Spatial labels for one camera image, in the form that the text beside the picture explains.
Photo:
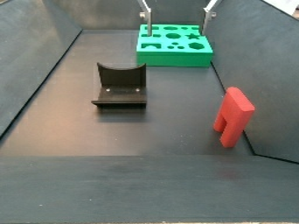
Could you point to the green shape sorter board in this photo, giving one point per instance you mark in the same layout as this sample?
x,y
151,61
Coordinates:
x,y
174,46

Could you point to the black curved holder bracket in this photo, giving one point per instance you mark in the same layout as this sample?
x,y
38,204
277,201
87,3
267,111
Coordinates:
x,y
122,85

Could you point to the red square-circle peg object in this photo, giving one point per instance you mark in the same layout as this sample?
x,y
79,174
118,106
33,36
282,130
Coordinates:
x,y
235,112

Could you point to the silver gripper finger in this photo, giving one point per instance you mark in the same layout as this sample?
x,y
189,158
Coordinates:
x,y
209,14
146,14

